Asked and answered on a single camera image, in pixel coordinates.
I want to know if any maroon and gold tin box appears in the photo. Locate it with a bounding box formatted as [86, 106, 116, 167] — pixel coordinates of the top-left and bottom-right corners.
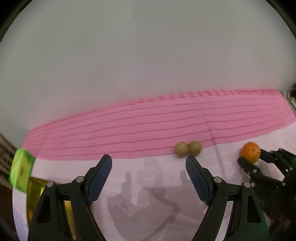
[26, 177, 81, 240]

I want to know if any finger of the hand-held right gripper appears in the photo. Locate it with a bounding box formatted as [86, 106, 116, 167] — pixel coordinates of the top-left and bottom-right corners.
[260, 148, 296, 171]
[237, 157, 286, 189]

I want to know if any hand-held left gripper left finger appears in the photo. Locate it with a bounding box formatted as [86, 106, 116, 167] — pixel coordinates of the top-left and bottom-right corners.
[28, 154, 113, 241]

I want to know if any lilac checked tablecloth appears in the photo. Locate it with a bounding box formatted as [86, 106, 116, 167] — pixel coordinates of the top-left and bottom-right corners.
[11, 125, 296, 241]

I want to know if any green packet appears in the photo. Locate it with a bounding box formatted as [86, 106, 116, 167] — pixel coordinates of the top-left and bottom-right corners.
[9, 148, 36, 193]

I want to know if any orange mandarin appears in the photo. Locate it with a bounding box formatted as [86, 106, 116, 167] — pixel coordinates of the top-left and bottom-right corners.
[240, 142, 261, 164]

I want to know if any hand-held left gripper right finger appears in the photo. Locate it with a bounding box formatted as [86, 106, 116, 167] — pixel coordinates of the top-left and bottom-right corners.
[186, 155, 270, 241]

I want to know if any pink ribbed mat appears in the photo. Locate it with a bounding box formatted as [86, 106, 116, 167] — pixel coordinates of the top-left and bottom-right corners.
[22, 89, 295, 161]

